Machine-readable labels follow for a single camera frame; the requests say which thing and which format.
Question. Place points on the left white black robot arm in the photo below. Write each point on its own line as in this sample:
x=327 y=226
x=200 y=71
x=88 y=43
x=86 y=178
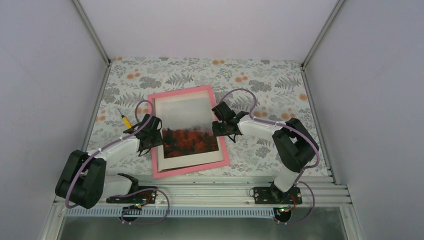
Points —
x=84 y=179

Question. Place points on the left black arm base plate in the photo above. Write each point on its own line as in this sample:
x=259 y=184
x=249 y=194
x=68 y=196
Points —
x=147 y=196

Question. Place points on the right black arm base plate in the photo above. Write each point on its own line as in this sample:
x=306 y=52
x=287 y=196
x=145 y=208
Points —
x=271 y=195

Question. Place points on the aluminium rail base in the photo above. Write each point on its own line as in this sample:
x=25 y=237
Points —
x=213 y=208

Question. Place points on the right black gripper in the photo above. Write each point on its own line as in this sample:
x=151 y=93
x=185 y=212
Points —
x=216 y=132

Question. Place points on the yellow screwdriver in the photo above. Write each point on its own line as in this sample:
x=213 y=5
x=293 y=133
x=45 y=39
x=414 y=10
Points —
x=125 y=119

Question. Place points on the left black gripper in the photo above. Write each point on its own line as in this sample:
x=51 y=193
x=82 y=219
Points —
x=158 y=140

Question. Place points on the floral patterned table mat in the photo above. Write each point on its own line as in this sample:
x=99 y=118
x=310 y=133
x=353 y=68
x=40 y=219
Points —
x=277 y=84

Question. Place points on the right aluminium corner post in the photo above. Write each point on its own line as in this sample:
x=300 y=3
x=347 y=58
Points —
x=329 y=21

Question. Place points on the pink picture frame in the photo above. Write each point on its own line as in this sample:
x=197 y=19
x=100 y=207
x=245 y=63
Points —
x=186 y=170

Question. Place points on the left aluminium corner post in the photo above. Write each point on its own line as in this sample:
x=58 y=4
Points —
x=91 y=31

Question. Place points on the aluminium corner post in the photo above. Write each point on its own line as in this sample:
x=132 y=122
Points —
x=91 y=31
x=329 y=21

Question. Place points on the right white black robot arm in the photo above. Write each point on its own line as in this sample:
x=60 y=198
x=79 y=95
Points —
x=294 y=145

